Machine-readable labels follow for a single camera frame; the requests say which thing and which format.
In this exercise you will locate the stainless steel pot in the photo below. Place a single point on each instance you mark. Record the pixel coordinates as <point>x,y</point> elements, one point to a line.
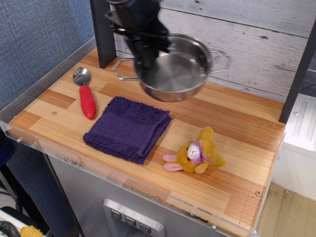
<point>180,74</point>

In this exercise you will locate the purple folded towel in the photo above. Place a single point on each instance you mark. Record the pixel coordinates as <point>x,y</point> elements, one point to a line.
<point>128,129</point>

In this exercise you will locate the dark grey left post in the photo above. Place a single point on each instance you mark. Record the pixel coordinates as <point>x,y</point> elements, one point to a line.
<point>104,35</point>

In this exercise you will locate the dark grey right post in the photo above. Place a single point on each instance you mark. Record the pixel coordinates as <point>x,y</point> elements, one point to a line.
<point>299,76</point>

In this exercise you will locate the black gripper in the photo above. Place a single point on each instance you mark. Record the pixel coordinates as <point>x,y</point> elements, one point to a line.
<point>138,21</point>

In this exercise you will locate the dark grey post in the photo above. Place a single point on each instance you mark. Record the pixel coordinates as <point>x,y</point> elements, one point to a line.
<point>299,76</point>
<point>104,35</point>

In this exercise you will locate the white appliance at right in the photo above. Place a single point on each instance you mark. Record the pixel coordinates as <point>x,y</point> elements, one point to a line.
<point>295,167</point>

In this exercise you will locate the silver button control panel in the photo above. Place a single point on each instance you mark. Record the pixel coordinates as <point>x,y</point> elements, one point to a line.
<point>126,222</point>

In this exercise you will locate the yellow plush bunny toy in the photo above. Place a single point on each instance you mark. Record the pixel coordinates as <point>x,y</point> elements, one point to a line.
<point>195,156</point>

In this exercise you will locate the clear acrylic table guard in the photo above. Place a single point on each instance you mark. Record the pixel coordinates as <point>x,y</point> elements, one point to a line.
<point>227,200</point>

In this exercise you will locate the red handled metal spoon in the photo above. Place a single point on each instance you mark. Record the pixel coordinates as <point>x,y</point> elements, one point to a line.
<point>82,78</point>

